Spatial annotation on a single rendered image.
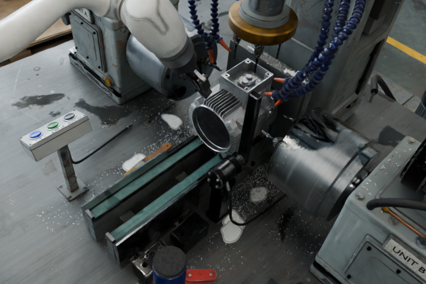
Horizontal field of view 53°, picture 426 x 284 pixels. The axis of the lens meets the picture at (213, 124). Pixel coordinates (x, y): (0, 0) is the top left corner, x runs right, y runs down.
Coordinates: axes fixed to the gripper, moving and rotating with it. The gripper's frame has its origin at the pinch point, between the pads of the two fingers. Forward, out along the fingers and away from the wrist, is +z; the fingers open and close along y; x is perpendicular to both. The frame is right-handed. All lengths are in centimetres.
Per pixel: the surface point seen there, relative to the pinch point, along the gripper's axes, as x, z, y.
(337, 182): -1.4, 0.7, -44.5
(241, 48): -18.5, 7.8, 4.1
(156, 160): 24.1, 7.5, 0.8
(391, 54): -143, 212, 19
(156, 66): 2.7, 1.5, 18.9
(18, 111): 44, 11, 58
